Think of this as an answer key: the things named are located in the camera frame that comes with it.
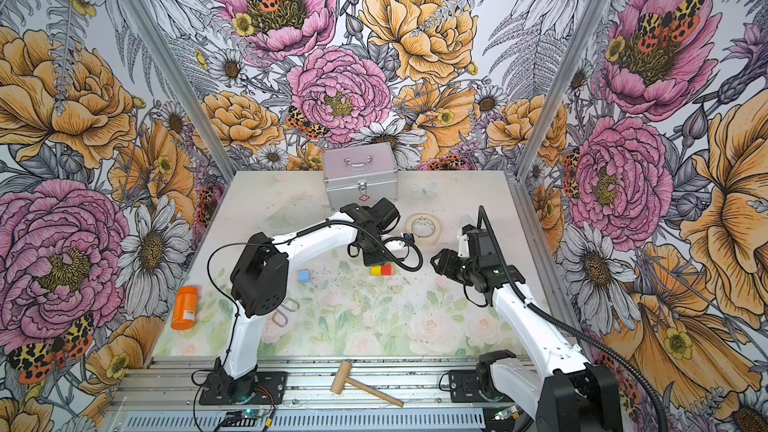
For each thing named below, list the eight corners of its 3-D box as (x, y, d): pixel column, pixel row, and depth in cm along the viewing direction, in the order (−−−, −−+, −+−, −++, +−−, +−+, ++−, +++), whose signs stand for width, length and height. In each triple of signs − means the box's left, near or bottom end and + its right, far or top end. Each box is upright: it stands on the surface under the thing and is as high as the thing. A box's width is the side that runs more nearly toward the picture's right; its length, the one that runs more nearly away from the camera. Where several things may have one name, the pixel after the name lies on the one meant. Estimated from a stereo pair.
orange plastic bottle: (178, 331, 85) (167, 325, 81) (186, 294, 92) (176, 286, 88) (195, 327, 86) (186, 321, 82) (202, 290, 93) (193, 283, 89)
